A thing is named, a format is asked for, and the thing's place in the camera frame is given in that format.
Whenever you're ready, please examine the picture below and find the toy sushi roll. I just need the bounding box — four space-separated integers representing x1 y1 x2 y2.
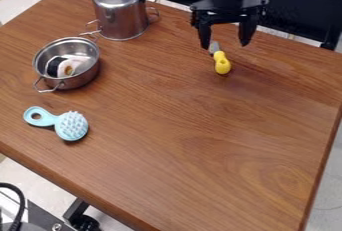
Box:
45 54 93 78

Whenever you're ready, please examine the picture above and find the small silver pot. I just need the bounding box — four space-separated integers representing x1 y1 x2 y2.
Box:
32 36 102 94

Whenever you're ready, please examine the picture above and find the light blue brush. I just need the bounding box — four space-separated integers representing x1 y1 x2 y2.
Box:
22 105 90 142

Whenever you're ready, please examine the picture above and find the tall silver pot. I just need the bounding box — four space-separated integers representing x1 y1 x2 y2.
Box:
84 0 161 42

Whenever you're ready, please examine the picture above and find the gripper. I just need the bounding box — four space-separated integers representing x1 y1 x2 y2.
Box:
188 0 270 51

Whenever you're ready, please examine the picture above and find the black cable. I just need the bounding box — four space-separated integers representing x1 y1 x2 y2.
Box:
0 182 27 231

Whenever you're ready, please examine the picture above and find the yellow toy knife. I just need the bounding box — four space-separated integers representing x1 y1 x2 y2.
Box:
208 40 233 76

